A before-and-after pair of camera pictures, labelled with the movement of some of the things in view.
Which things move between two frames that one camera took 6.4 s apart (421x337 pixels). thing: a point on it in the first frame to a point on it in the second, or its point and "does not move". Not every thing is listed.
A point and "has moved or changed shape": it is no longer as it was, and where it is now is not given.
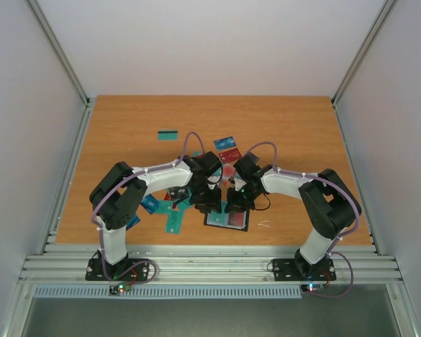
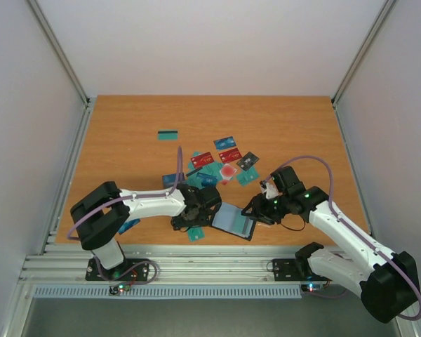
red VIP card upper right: x=230 y=155 does not move
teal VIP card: x=175 y=220 has moved or changed shape
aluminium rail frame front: x=208 y=264 does not move
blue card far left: x=134 y=221 does not move
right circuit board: x=312 y=288 does not move
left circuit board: x=116 y=290 does not move
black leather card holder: x=245 y=229 has moved or changed shape
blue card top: x=224 y=143 does not move
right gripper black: x=238 y=203 to x=260 y=209
